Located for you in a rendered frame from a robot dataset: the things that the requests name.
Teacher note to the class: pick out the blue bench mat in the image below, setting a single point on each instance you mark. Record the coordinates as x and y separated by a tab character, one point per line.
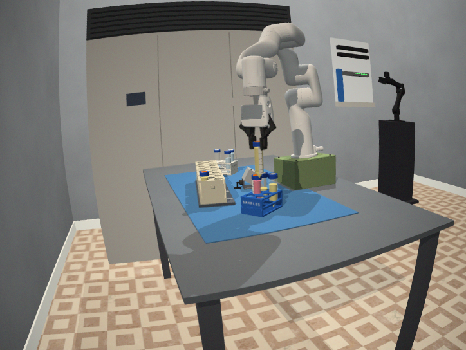
223	223

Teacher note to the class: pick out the beige tube rack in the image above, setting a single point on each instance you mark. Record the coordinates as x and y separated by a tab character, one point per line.
233	167

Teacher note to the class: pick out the tube with blue cap and grey dot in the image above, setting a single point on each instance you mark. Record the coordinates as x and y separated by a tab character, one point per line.
264	182

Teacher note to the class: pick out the blue tube rack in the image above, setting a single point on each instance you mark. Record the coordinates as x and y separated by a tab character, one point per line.
256	206

